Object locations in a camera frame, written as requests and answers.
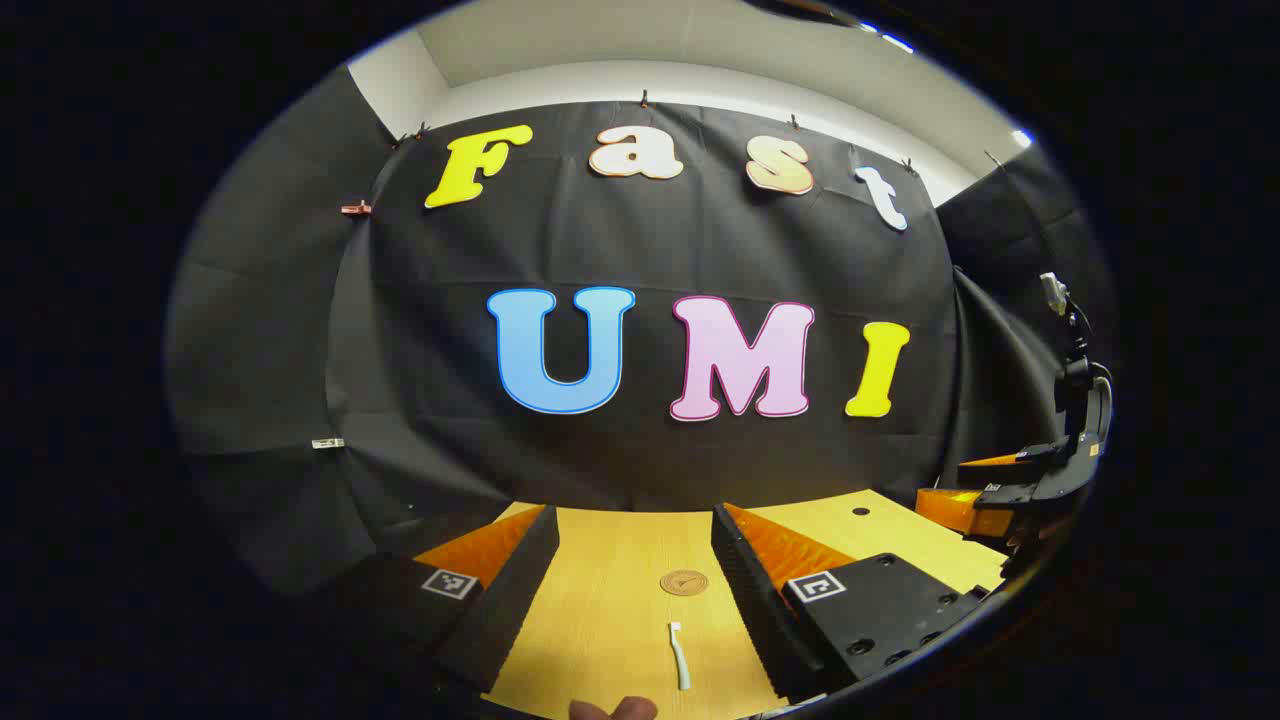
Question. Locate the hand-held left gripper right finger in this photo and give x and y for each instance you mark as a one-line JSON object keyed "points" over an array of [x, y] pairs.
{"points": [[750, 600]]}

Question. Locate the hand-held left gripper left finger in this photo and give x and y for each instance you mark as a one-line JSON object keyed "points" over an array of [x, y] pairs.
{"points": [[520, 590]]}

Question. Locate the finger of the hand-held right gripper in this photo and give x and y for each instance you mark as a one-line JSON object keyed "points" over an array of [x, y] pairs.
{"points": [[960, 510], [1000, 468]]}

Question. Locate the round cork coaster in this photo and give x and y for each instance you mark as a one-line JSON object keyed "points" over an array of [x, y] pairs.
{"points": [[684, 582]]}

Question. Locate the pale green toothbrush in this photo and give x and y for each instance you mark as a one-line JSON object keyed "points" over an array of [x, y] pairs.
{"points": [[680, 660]]}

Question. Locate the light wooden desktop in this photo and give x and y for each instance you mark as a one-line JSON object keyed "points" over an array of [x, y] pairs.
{"points": [[620, 560]]}

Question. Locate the black backdrop cloth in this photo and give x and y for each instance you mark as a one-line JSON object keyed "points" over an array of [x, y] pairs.
{"points": [[600, 240]]}

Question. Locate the red clip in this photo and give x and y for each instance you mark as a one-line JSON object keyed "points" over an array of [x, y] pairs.
{"points": [[355, 208]]}

